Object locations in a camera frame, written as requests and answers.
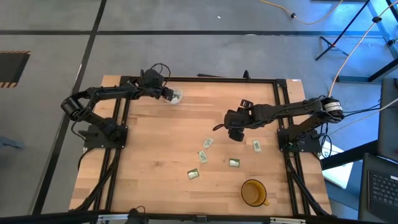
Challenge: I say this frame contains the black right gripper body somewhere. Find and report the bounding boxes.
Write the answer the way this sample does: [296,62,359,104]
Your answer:
[223,108,253,131]

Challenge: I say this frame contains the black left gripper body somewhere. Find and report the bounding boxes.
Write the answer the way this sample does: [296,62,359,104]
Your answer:
[139,83,167,100]

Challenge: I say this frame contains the clear plastic container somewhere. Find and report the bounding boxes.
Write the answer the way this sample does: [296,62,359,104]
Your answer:
[164,86,183,105]

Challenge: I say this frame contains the amber glass cup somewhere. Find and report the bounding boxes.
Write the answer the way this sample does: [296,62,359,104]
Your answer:
[239,179,271,208]

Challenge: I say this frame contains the white paper sheet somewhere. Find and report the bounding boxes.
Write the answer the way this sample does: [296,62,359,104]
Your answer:
[319,140,355,190]

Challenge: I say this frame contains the black diagonal bar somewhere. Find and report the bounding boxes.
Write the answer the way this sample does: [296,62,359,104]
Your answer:
[320,139,379,171]

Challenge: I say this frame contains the black hazard-striped hatch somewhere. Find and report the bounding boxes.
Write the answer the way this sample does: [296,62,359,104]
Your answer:
[0,50,32,88]

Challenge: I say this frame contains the grey case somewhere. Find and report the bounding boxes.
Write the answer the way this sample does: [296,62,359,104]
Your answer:
[377,77,398,162]

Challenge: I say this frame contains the grey-blue object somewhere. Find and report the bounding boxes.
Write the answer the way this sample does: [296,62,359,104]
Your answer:
[0,135,25,150]

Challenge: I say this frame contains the black crossbar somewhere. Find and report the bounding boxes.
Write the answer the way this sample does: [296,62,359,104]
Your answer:
[0,210,398,224]

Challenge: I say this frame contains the black tripod stand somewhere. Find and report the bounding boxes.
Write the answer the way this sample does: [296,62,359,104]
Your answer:
[315,0,398,83]

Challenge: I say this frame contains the dark laptop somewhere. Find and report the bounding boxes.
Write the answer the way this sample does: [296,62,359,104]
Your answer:
[358,152,398,224]

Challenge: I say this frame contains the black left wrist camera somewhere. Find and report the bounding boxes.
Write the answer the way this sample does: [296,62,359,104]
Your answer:
[140,68,165,88]

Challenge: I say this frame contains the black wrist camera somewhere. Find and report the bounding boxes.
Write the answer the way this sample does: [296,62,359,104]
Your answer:
[228,128,246,142]
[140,68,165,88]

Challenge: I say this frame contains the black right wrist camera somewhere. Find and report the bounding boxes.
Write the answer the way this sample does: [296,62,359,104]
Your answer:
[228,128,246,142]

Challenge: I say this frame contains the black left camera cable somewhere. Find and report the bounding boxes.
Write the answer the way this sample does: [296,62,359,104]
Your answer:
[150,63,172,86]

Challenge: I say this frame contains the black aluminium table frame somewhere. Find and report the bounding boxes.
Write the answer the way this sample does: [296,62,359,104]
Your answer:
[70,75,332,217]

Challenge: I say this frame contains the black cable bundle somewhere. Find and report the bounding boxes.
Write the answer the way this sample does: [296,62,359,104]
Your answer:
[284,151,330,217]
[74,148,122,212]

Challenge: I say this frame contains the orange cable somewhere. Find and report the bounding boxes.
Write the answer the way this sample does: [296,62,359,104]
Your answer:
[328,0,398,97]

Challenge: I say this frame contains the yellow extension cable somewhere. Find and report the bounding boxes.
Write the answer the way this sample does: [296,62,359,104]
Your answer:
[259,0,345,26]

